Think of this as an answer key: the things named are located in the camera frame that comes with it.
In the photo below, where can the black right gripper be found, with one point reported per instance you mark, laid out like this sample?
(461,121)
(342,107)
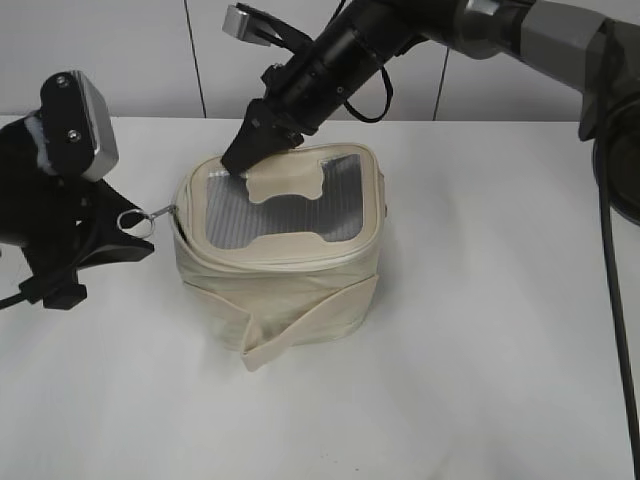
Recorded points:
(300,96)

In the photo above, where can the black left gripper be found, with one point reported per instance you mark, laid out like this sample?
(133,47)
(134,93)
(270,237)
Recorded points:
(48,219)

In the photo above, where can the silver ring zipper pull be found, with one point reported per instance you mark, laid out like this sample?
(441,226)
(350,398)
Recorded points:
(141,224)

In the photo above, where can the cream fabric zipper bag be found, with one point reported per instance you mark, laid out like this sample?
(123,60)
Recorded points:
(287,253)

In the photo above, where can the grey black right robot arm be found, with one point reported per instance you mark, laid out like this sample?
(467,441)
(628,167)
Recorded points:
(585,50)

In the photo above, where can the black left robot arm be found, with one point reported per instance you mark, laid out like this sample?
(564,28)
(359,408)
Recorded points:
(22,150)

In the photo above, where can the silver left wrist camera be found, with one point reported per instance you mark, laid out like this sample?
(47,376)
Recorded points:
(79,137)

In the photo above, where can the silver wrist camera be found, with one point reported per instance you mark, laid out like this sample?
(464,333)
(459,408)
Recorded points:
(79,137)
(250,25)

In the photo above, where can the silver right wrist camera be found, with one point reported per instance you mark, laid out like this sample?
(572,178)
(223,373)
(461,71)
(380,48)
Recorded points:
(250,25)

